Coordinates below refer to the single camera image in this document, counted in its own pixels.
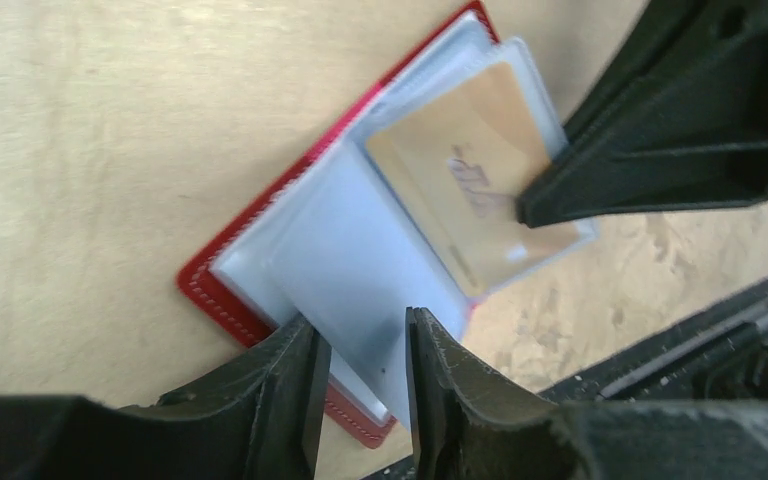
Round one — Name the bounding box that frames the red card holder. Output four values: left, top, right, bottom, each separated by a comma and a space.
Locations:
177, 1, 564, 449

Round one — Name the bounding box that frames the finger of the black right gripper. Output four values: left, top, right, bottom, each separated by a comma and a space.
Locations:
516, 1, 768, 228

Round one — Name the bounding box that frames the gold card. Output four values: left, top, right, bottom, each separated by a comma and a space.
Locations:
366, 61, 583, 297

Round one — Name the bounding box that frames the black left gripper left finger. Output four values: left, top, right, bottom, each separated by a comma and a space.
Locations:
0, 318, 331, 479

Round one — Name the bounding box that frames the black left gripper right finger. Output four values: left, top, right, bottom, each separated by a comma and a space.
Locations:
405, 308, 768, 479

